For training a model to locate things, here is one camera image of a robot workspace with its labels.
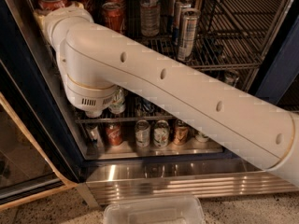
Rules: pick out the red can bottom shelf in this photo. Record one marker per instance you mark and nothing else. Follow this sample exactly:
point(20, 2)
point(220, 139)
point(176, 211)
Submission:
point(114, 135)

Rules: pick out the silver energy drink can front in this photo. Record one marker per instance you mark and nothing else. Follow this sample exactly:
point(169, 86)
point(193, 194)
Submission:
point(187, 33)

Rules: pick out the clear plastic bin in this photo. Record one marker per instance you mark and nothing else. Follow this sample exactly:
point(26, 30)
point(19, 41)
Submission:
point(181, 209)

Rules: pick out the open glass fridge door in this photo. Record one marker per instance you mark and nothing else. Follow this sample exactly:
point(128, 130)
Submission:
point(27, 169)

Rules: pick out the silver energy drink can middle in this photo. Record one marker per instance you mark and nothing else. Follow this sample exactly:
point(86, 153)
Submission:
point(179, 6)

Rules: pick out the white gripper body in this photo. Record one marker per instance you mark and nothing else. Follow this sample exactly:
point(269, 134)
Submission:
point(47, 20)

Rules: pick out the blue soda can left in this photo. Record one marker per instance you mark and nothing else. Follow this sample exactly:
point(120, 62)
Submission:
point(146, 106)

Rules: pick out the middle wire fridge shelf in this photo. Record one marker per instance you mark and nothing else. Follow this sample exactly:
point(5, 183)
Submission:
point(132, 101)

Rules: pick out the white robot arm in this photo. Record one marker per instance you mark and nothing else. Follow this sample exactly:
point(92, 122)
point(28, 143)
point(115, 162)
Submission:
point(94, 60)

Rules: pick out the silver can bottom left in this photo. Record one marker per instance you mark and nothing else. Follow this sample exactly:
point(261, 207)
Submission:
point(94, 134)

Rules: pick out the blue fridge centre post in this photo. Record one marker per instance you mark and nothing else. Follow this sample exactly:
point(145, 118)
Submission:
point(280, 67)

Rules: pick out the stainless steel fridge base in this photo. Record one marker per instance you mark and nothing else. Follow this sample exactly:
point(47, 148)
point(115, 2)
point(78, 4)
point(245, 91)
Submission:
point(129, 180)

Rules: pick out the silver slim can middle shelf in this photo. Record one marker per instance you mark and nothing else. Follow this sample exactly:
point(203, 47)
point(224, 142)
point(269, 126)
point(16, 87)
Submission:
point(231, 77)

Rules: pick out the white can bottom right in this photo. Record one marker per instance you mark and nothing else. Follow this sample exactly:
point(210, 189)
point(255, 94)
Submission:
point(201, 137)

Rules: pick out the clear plastic water bottle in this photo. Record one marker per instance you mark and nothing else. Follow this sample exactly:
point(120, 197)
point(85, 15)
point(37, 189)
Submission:
point(150, 17)

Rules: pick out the brown gold can bottom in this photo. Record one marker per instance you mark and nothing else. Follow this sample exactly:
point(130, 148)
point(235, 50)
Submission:
point(181, 131)

